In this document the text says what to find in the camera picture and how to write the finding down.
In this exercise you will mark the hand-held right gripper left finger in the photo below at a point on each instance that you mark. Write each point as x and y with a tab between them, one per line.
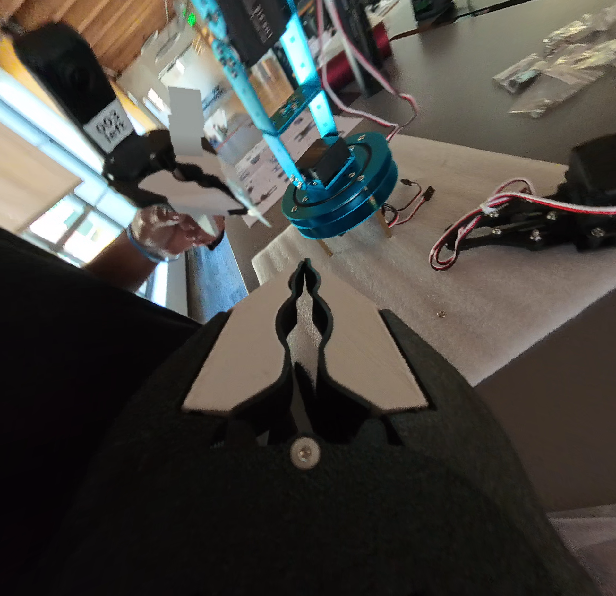
240	365

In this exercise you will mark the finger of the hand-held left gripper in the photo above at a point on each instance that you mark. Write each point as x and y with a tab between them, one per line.
197	170
192	196

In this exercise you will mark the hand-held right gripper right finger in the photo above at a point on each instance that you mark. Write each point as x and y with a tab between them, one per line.
370	365

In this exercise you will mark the clear bag of silver screws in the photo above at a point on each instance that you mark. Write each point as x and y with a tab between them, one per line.
252	206

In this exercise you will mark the blue toy robot arm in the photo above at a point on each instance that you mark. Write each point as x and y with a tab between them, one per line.
346	191

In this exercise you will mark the black toy claw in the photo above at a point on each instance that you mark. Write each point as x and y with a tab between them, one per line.
577	211

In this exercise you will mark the grey desk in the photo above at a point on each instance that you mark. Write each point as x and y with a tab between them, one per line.
481	90

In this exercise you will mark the person's left hand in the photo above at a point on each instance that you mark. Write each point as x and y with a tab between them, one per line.
168	235

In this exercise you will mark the blue wristband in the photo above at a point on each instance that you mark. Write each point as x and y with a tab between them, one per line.
139	244

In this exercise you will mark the printed instruction manual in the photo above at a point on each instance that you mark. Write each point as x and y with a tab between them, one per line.
269	162

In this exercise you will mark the large window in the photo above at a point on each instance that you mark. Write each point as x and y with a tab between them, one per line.
57	182

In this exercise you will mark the white foam sheet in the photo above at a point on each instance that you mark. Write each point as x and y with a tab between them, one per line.
481	278

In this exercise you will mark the red metal tube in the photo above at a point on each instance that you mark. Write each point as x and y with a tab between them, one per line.
351	61

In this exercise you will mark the pile of small screw bags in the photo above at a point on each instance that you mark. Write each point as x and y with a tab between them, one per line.
563	52

